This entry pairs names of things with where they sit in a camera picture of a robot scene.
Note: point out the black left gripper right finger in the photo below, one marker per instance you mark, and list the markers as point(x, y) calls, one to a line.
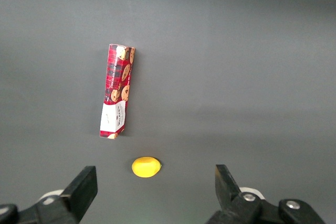
point(228, 197)

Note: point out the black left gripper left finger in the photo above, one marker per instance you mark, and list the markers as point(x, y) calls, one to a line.
point(81, 190)

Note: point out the yellow lemon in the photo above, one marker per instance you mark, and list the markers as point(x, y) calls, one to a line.
point(146, 167)

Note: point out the red tartan cookie box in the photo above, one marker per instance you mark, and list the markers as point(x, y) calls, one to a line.
point(116, 90)

